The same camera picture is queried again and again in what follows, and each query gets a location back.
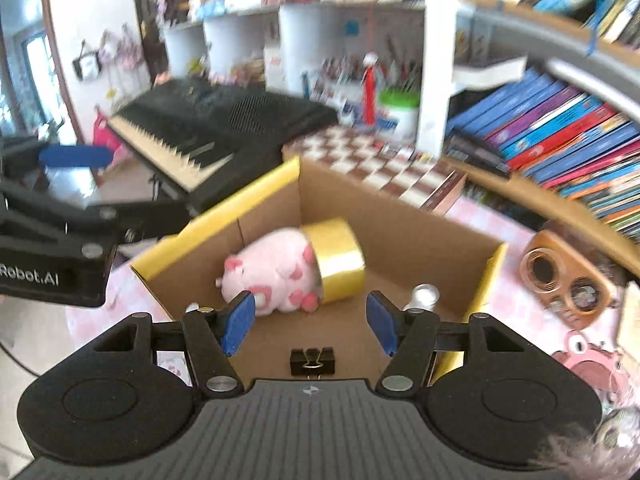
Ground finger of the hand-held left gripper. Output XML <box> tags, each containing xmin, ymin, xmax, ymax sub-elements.
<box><xmin>0</xmin><ymin>180</ymin><xmax>193</xmax><ymax>251</ymax></box>
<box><xmin>0</xmin><ymin>135</ymin><xmax>115</xmax><ymax>173</ymax></box>

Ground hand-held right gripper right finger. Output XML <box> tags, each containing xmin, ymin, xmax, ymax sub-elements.
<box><xmin>366</xmin><ymin>290</ymin><xmax>546</xmax><ymax>396</ymax></box>

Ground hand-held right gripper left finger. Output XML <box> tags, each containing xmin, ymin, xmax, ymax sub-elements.
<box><xmin>92</xmin><ymin>290</ymin><xmax>257</xmax><ymax>396</ymax></box>

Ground white spray bottle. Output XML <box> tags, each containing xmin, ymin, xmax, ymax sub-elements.
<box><xmin>402</xmin><ymin>284</ymin><xmax>441</xmax><ymax>313</ymax></box>

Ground pink pig plush toy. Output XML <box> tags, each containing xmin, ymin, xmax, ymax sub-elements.
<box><xmin>216</xmin><ymin>227</ymin><xmax>321</xmax><ymax>317</ymax></box>

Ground yellow tape roll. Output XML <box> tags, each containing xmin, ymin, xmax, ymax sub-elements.
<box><xmin>300</xmin><ymin>217</ymin><xmax>367</xmax><ymax>306</ymax></box>

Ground yellow cardboard box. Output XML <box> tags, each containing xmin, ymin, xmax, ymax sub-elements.
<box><xmin>130</xmin><ymin>156</ymin><xmax>508</xmax><ymax>386</ymax></box>

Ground black binder clip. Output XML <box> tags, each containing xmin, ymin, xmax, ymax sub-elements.
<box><xmin>290</xmin><ymin>346</ymin><xmax>335</xmax><ymax>378</ymax></box>

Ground black keyboard stand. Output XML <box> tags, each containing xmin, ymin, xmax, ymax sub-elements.
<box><xmin>147</xmin><ymin>170</ymin><xmax>173</xmax><ymax>201</ymax></box>

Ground pink child backpack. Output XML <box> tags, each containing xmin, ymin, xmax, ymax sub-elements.
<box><xmin>92</xmin><ymin>107</ymin><xmax>126</xmax><ymax>166</ymax></box>

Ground white tote bag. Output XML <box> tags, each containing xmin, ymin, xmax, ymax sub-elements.
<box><xmin>72</xmin><ymin>40</ymin><xmax>103</xmax><ymax>81</ymax></box>

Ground black electronic keyboard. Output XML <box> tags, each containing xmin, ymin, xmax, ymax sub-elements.
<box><xmin>107</xmin><ymin>77</ymin><xmax>341</xmax><ymax>211</ymax></box>

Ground pink hanging bags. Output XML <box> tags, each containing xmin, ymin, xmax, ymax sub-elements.
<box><xmin>100</xmin><ymin>30</ymin><xmax>143</xmax><ymax>71</ymax></box>

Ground checkered wooden chess box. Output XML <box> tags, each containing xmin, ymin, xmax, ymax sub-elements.
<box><xmin>282</xmin><ymin>125</ymin><xmax>468</xmax><ymax>216</ymax></box>

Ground dark brown door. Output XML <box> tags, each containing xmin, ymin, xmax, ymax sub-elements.
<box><xmin>131</xmin><ymin>0</ymin><xmax>173</xmax><ymax>78</ymax></box>

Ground retro wooden radio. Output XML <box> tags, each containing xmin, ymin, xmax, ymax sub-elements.
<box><xmin>520</xmin><ymin>230</ymin><xmax>618</xmax><ymax>331</ymax></box>

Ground white container with green lid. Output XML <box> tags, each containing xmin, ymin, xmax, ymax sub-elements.
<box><xmin>378</xmin><ymin>89</ymin><xmax>421</xmax><ymax>143</ymax></box>

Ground white shelf unit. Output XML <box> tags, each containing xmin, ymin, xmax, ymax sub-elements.
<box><xmin>162</xmin><ymin>0</ymin><xmax>426</xmax><ymax>126</ymax></box>

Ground red tassel ornament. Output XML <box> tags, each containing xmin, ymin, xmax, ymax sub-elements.
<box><xmin>362</xmin><ymin>51</ymin><xmax>379</xmax><ymax>126</ymax></box>

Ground pen holder with pens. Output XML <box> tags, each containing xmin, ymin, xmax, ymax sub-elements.
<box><xmin>310</xmin><ymin>55</ymin><xmax>371</xmax><ymax>106</ymax></box>

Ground row of blue red books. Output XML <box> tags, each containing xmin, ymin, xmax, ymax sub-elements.
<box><xmin>445</xmin><ymin>67</ymin><xmax>640</xmax><ymax>241</ymax></box>

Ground fluffy grey pompom keychain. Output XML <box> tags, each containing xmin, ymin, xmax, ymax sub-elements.
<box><xmin>530</xmin><ymin>405</ymin><xmax>640</xmax><ymax>473</ymax></box>

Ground wooden bookshelf with metal frame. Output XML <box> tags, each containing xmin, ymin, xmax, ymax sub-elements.
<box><xmin>420</xmin><ymin>0</ymin><xmax>640</xmax><ymax>271</ymax></box>

